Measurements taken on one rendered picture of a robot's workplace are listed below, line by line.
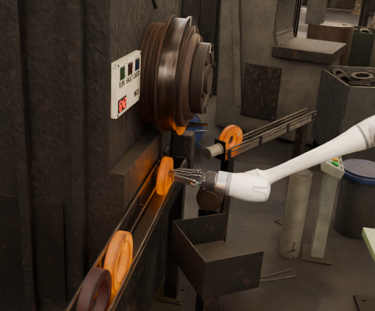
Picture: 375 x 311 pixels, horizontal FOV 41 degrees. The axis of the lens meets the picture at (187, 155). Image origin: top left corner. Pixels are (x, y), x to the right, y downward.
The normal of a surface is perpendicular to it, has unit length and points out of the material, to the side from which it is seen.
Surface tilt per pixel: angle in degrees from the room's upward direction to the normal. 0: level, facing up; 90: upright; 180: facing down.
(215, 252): 5
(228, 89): 90
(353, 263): 0
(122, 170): 0
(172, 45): 51
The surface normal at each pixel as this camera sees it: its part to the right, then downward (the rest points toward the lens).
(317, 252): -0.20, 0.35
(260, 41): -0.43, 0.30
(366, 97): 0.06, 0.37
